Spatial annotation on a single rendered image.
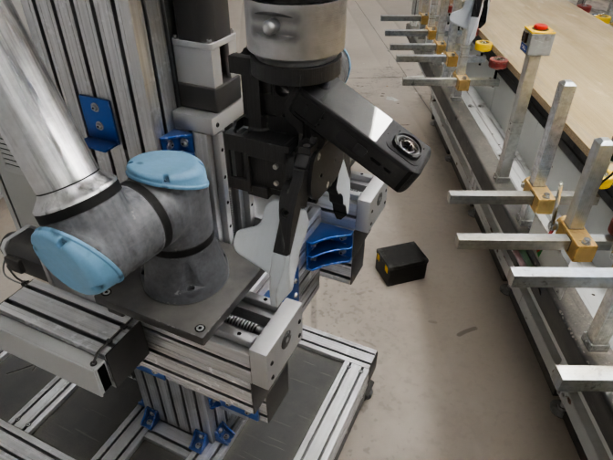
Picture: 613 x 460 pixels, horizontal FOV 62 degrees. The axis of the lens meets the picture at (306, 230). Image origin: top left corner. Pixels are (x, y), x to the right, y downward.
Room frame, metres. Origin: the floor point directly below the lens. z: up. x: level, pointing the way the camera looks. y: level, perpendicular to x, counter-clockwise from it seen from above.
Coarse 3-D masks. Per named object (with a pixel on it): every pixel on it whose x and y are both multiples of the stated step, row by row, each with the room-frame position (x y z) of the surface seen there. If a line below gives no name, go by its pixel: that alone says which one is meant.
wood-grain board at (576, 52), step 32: (512, 0) 3.43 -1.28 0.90; (544, 0) 3.43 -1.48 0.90; (480, 32) 2.75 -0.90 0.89; (512, 32) 2.72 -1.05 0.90; (576, 32) 2.72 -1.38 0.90; (608, 32) 2.72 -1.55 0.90; (512, 64) 2.23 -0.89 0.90; (544, 64) 2.23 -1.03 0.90; (576, 64) 2.23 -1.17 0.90; (608, 64) 2.23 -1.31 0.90; (544, 96) 1.87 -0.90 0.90; (576, 96) 1.87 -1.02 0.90; (608, 96) 1.87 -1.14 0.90; (576, 128) 1.59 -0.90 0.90; (608, 128) 1.59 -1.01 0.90
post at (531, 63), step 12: (528, 60) 1.57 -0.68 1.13; (528, 72) 1.57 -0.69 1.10; (528, 84) 1.57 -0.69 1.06; (516, 96) 1.59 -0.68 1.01; (528, 96) 1.57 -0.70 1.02; (516, 108) 1.57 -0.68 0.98; (516, 120) 1.57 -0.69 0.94; (516, 132) 1.57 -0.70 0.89; (504, 144) 1.59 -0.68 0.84; (516, 144) 1.57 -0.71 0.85; (504, 156) 1.57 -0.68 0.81; (504, 168) 1.57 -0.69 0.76; (504, 180) 1.56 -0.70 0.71
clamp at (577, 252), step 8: (560, 224) 1.09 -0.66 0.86; (560, 232) 1.08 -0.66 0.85; (568, 232) 1.04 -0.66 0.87; (576, 232) 1.04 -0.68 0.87; (584, 232) 1.04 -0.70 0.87; (576, 240) 1.01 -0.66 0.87; (592, 240) 1.01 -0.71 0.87; (568, 248) 1.02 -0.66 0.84; (576, 248) 0.99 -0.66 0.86; (584, 248) 0.98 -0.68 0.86; (592, 248) 0.98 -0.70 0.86; (576, 256) 0.98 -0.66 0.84; (584, 256) 0.98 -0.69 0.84; (592, 256) 0.98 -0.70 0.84
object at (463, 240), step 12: (456, 240) 1.04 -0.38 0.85; (468, 240) 1.02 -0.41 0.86; (480, 240) 1.02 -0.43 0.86; (492, 240) 1.02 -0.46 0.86; (504, 240) 1.02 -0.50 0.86; (516, 240) 1.02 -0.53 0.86; (528, 240) 1.02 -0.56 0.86; (540, 240) 1.02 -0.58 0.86; (552, 240) 1.02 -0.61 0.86; (564, 240) 1.02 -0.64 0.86; (600, 240) 1.02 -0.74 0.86; (612, 240) 1.02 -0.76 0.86
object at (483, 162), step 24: (408, 24) 3.66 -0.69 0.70; (432, 72) 2.71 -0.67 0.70; (456, 120) 2.12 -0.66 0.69; (480, 144) 1.86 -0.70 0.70; (480, 168) 1.70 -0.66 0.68; (504, 216) 1.39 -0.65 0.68; (552, 288) 1.02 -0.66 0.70; (552, 312) 0.96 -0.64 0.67; (576, 312) 0.93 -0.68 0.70; (576, 336) 0.85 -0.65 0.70; (576, 360) 0.81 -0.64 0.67; (600, 360) 0.78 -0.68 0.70; (600, 408) 0.67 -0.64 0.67
